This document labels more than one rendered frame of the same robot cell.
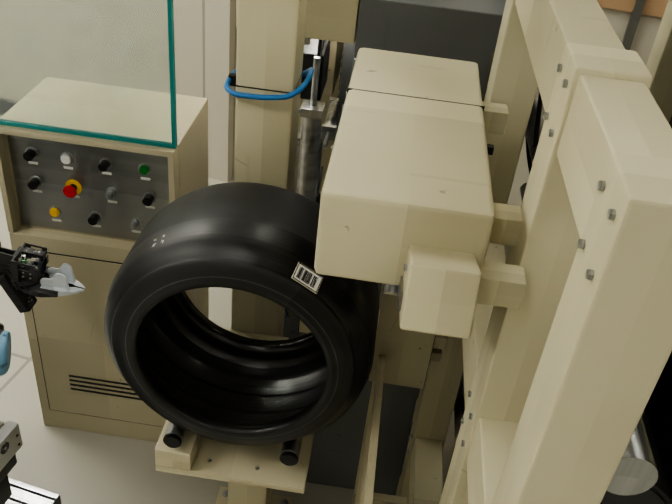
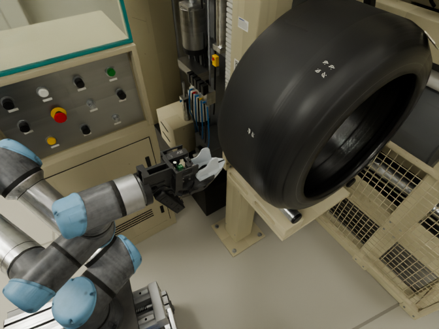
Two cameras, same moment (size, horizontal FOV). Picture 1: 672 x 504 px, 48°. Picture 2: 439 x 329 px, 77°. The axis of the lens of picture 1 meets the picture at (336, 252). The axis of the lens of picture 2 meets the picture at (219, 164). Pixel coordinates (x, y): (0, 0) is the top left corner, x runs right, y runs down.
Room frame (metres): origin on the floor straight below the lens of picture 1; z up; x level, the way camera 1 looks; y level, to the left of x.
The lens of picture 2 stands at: (0.96, 0.83, 1.72)
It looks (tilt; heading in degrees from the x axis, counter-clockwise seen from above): 49 degrees down; 324
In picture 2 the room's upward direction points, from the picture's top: straight up
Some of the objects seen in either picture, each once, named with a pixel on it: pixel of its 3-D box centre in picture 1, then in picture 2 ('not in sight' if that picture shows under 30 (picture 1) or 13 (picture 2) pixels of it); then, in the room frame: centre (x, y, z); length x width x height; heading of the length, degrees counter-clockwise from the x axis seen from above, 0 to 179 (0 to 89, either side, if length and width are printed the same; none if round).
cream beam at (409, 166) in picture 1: (407, 152); not in sight; (1.22, -0.11, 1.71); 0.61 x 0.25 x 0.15; 177
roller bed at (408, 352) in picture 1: (405, 318); not in sight; (1.56, -0.20, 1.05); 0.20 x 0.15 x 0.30; 177
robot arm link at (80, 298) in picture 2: not in sight; (81, 303); (1.37, 1.01, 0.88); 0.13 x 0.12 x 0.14; 112
